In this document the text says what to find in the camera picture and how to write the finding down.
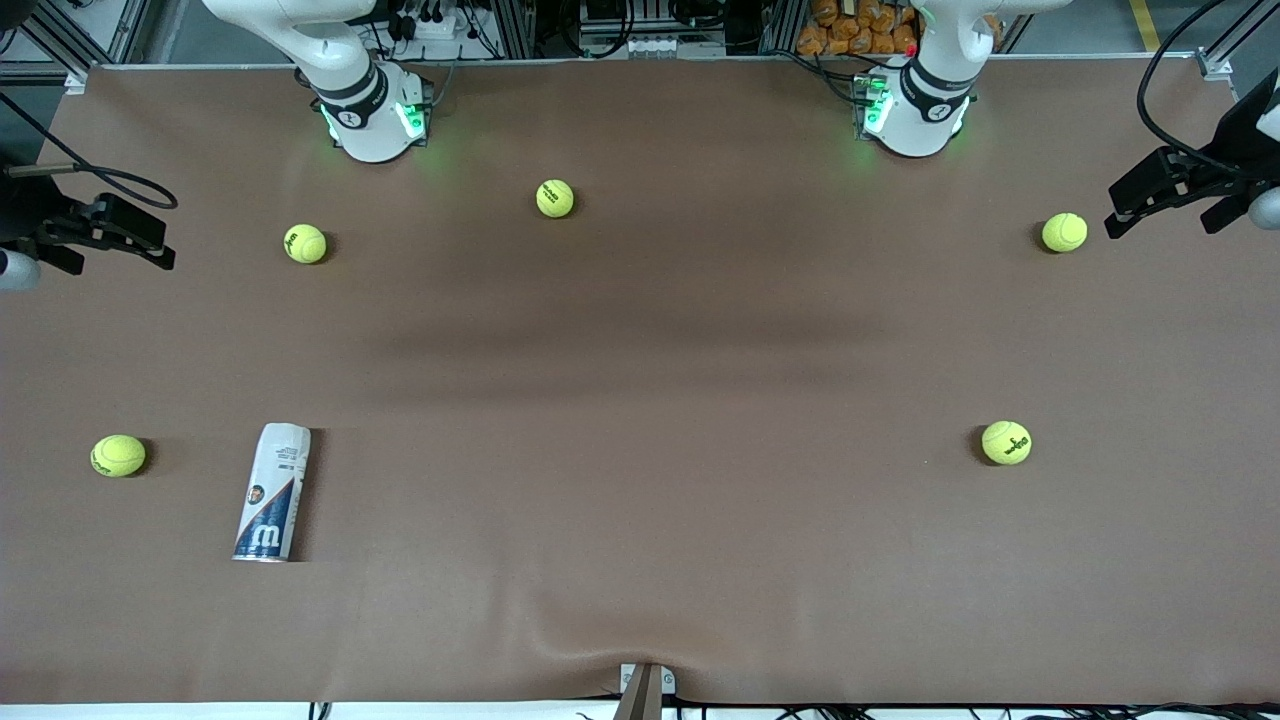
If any white blue tennis can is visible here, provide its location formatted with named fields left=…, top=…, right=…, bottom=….
left=232, top=422, right=312, bottom=563

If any orange netted bag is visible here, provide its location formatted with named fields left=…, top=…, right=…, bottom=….
left=797, top=0, right=923, bottom=58

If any white power strip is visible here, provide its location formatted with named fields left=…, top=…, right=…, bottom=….
left=385, top=0, right=479, bottom=61

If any white terminal block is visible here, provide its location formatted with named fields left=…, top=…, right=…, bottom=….
left=580, top=33, right=728, bottom=59

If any brown table mat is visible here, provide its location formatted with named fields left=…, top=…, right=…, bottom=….
left=0, top=55, right=1280, bottom=706

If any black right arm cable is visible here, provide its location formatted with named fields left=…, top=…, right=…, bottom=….
left=0, top=90, right=179, bottom=211

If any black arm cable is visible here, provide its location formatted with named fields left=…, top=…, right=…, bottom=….
left=1136, top=0, right=1280, bottom=158
left=0, top=90, right=179, bottom=211

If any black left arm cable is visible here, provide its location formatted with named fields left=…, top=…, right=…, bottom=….
left=1136, top=0, right=1280, bottom=158

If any aluminium frame post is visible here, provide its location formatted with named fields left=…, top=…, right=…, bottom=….
left=757, top=0, right=804, bottom=56
left=488, top=0, right=538, bottom=59

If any metal mount bracket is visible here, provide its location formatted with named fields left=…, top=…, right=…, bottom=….
left=613, top=662, right=678, bottom=720

